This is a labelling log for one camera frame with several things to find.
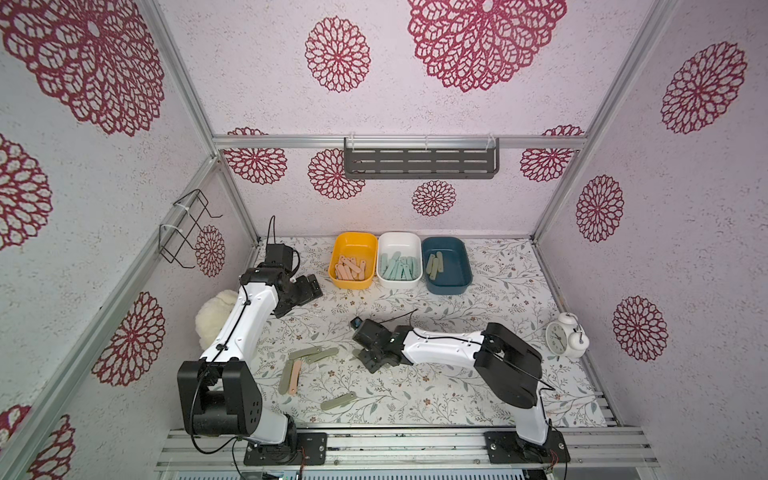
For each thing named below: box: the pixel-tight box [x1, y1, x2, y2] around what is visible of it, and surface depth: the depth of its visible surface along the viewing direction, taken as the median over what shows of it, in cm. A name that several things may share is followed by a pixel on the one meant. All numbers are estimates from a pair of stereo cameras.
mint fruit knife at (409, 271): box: [404, 261, 415, 281], surface depth 111 cm
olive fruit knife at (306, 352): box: [288, 346, 323, 360], surface depth 92 cm
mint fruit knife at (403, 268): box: [399, 258, 408, 278], surface depth 111 cm
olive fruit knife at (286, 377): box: [278, 359, 293, 395], surface depth 87 cm
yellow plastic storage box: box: [328, 231, 378, 289], surface depth 116 cm
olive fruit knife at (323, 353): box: [306, 347, 340, 364], surface depth 92 cm
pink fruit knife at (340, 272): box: [335, 263, 348, 280], surface depth 108 cm
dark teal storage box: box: [422, 237, 473, 295], surface depth 112 cm
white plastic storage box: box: [376, 232, 423, 289], surface depth 118 cm
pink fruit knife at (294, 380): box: [289, 359, 302, 395], surface depth 87 cm
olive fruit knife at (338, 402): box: [320, 391, 357, 410], surface depth 83 cm
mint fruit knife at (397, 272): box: [392, 262, 403, 281], surface depth 111 cm
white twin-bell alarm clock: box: [545, 312, 590, 359], surface depth 85 cm
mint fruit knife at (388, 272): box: [382, 259, 396, 280], surface depth 111 cm
